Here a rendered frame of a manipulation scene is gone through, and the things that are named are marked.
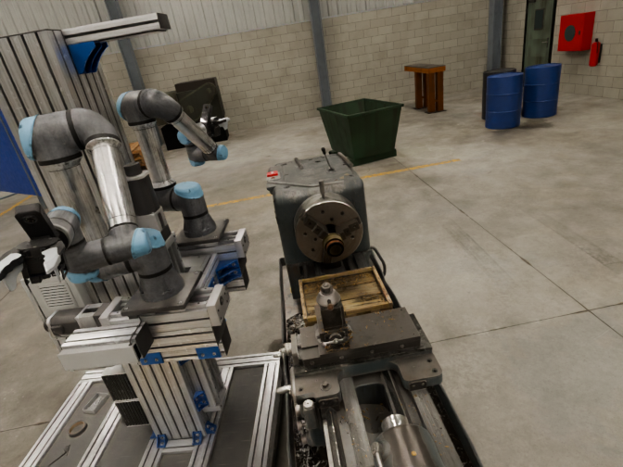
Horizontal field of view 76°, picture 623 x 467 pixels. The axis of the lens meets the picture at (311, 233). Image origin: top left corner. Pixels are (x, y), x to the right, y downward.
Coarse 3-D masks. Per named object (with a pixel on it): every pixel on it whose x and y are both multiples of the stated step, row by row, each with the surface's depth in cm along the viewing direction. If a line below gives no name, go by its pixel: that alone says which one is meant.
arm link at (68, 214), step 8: (56, 208) 99; (64, 208) 100; (72, 208) 102; (48, 216) 94; (56, 216) 94; (64, 216) 96; (72, 216) 99; (72, 224) 96; (80, 224) 103; (80, 232) 100; (72, 240) 98; (80, 240) 100
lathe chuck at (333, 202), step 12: (312, 204) 177; (324, 204) 176; (336, 204) 176; (348, 204) 179; (312, 216) 178; (324, 216) 178; (336, 216) 179; (348, 216) 179; (300, 228) 179; (360, 228) 182; (300, 240) 182; (312, 240) 183; (348, 240) 184; (360, 240) 185; (312, 252) 185; (348, 252) 187
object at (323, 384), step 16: (416, 320) 143; (384, 352) 131; (400, 352) 129; (416, 352) 130; (432, 352) 131; (304, 368) 130; (320, 368) 129; (336, 368) 129; (352, 368) 130; (368, 368) 130; (384, 368) 131; (400, 368) 127; (416, 368) 126; (432, 368) 125; (304, 384) 126; (320, 384) 125; (336, 384) 124; (416, 384) 121; (432, 384) 123; (304, 400) 124; (320, 400) 120; (336, 400) 121
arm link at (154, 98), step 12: (144, 96) 158; (156, 96) 159; (168, 96) 162; (144, 108) 159; (156, 108) 159; (168, 108) 161; (180, 108) 166; (168, 120) 165; (180, 120) 168; (192, 120) 175; (192, 132) 175; (204, 132) 183; (204, 144) 183; (216, 144) 191; (204, 156) 194; (216, 156) 192
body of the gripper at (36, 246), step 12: (60, 228) 90; (36, 240) 83; (48, 240) 82; (60, 240) 84; (24, 252) 78; (36, 252) 80; (24, 264) 80; (36, 264) 81; (60, 264) 86; (24, 276) 80; (36, 276) 81; (48, 276) 82
